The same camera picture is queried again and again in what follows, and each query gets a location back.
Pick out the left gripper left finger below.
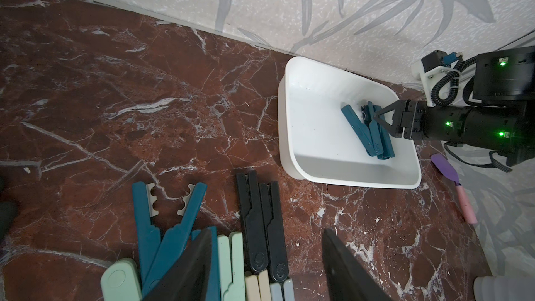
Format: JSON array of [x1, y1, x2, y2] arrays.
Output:
[[142, 230, 212, 301]]

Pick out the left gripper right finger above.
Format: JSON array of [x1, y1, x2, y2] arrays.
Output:
[[322, 229, 391, 301]]

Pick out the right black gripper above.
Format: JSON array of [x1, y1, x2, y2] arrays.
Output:
[[373, 100, 471, 142]]

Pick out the teal pruning pliers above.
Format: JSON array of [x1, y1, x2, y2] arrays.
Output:
[[204, 226, 222, 301], [362, 102, 395, 160], [341, 105, 378, 157], [132, 182, 208, 297]]

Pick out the black pruning pliers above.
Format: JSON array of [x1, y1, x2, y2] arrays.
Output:
[[259, 181, 289, 283], [235, 171, 268, 275]]

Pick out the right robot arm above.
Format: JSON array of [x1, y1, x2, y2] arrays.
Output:
[[363, 46, 534, 172]]

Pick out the open teal pruning pliers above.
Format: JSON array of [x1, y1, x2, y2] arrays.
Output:
[[132, 182, 208, 297]]

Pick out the mint pruning pliers upright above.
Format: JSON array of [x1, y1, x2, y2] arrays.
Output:
[[217, 231, 246, 301]]

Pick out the grey-blue pruning pliers right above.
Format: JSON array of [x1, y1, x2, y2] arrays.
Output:
[[270, 278, 295, 301]]

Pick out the mint pruning pliers left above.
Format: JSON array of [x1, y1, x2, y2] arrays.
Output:
[[100, 258, 142, 301]]

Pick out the beige pruning pliers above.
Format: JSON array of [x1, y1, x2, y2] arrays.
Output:
[[245, 270, 272, 301]]

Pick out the white rectangular storage box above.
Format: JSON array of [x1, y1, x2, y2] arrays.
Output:
[[278, 57, 422, 189]]

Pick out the purple pink silicone spatula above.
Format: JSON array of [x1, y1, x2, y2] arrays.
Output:
[[431, 153, 478, 224]]

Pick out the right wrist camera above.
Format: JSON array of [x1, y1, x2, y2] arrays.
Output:
[[410, 50, 463, 107]]

